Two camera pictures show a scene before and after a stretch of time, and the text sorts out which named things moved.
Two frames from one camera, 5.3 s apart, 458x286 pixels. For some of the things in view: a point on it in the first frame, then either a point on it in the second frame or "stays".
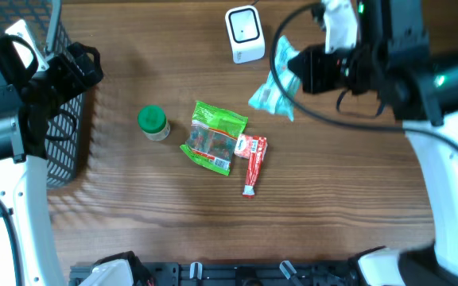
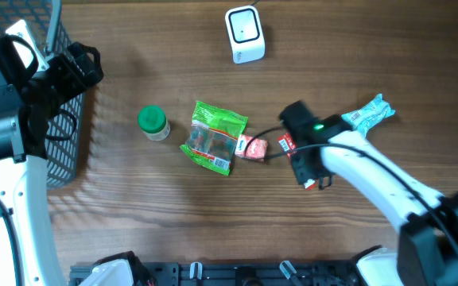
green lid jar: [153, 121] stays
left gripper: [76, 82] stays
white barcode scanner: [246, 33] stays
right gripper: [311, 60] to [302, 172]
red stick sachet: [257, 152] to [287, 142]
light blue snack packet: [281, 90] to [364, 118]
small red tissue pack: [242, 146] stays
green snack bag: [212, 136] stays
